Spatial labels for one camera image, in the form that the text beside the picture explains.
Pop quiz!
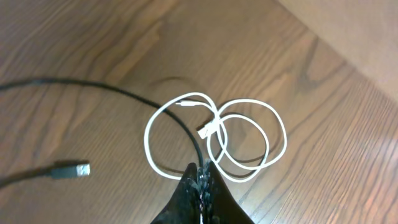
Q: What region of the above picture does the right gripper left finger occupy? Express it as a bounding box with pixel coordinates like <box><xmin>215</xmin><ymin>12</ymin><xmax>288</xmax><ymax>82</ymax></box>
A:
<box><xmin>151</xmin><ymin>163</ymin><xmax>199</xmax><ymax>224</ymax></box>

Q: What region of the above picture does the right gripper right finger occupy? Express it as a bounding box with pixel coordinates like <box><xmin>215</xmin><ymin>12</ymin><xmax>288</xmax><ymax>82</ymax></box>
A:
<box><xmin>205</xmin><ymin>161</ymin><xmax>254</xmax><ymax>224</ymax></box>

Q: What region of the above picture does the white usb cable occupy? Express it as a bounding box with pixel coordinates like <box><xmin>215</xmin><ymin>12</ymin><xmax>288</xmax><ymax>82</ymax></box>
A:
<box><xmin>144</xmin><ymin>91</ymin><xmax>288</xmax><ymax>184</ymax></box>

